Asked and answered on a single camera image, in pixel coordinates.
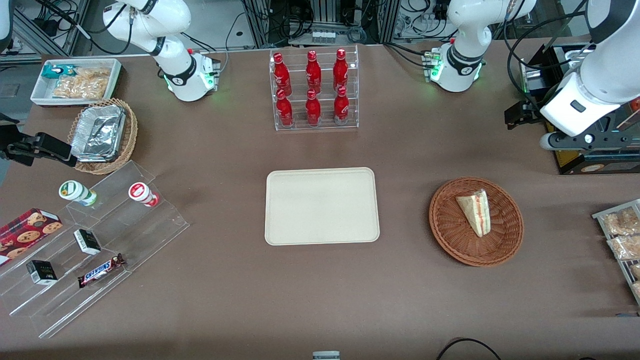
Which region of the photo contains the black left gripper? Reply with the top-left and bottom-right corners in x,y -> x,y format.
504,100 -> 640,152

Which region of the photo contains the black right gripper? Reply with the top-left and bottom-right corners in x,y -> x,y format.
0,113 -> 79,168

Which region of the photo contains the triangle sandwich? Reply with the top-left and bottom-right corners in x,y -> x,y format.
455,188 -> 492,239

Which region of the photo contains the oval tan wicker basket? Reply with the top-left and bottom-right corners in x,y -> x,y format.
67,98 -> 139,176

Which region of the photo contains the grey snack tray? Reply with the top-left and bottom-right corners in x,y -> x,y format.
592,198 -> 640,306

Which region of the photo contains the round brown wicker basket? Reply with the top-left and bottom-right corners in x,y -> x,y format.
428,176 -> 525,268

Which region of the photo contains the cream plastic tray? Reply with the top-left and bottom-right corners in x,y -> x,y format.
264,167 -> 381,246

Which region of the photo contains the stack of foil containers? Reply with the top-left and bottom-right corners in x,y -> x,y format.
70,103 -> 126,163

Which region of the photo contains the green label yogurt cup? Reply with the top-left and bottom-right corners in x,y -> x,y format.
58,180 -> 98,207

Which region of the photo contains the white rectangular snack bin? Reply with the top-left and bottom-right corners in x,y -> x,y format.
30,58 -> 123,108

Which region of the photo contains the clear bag of crackers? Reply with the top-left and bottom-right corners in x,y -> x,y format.
52,67 -> 112,100

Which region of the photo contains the teal snack packet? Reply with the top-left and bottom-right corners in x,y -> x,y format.
41,64 -> 77,80

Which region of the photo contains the red cookie box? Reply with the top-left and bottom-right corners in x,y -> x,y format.
0,207 -> 64,267

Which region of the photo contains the red label yogurt cup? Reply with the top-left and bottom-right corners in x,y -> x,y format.
128,182 -> 160,208

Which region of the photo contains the small black carton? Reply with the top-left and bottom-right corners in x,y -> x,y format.
73,228 -> 102,256
25,259 -> 59,286

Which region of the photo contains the clear acrylic stepped shelf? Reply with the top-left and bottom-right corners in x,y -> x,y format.
0,159 -> 190,340

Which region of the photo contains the Snickers chocolate bar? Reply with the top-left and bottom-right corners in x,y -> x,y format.
77,253 -> 126,289

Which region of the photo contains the red drink bottle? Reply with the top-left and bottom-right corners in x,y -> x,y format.
333,86 -> 351,125
272,52 -> 293,96
275,89 -> 295,128
333,48 -> 350,92
305,89 -> 322,126
305,50 -> 323,94

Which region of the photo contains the clear acrylic bottle rack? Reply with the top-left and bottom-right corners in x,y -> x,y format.
269,44 -> 360,132

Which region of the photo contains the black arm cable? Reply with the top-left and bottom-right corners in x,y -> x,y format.
502,0 -> 593,103

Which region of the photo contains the aluminium frame rack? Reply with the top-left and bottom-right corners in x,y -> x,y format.
239,0 -> 403,47

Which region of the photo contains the black cable loop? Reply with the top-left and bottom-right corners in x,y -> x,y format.
436,338 -> 502,360

